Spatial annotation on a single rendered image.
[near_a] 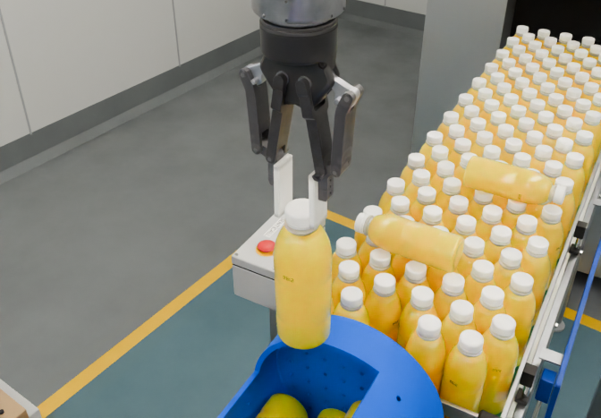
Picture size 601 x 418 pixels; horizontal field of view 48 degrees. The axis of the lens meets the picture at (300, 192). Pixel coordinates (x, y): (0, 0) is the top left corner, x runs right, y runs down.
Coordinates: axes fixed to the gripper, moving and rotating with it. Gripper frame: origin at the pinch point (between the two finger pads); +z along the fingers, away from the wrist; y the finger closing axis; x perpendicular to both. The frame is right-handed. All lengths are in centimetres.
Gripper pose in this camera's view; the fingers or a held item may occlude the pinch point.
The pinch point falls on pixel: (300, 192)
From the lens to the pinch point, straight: 74.7
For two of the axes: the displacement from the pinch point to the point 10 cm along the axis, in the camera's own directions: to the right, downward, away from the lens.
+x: 5.0, -4.8, 7.2
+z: 0.1, 8.3, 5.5
